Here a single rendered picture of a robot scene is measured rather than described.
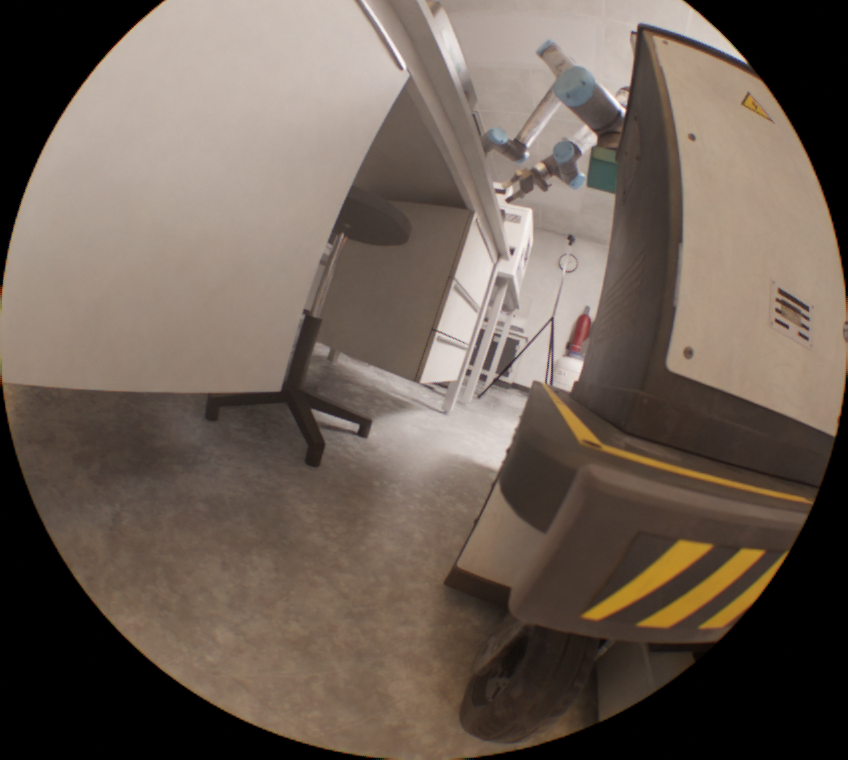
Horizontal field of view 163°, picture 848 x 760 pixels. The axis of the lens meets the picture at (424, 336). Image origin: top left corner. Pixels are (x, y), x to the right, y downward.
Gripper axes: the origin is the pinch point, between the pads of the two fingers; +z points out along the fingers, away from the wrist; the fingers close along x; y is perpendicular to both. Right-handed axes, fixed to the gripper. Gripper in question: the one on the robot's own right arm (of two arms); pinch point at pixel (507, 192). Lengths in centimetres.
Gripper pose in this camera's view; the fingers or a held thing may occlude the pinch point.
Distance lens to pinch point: 142.3
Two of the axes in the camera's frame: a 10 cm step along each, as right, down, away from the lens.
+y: -4.8, -8.3, 2.8
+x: -3.5, -1.2, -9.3
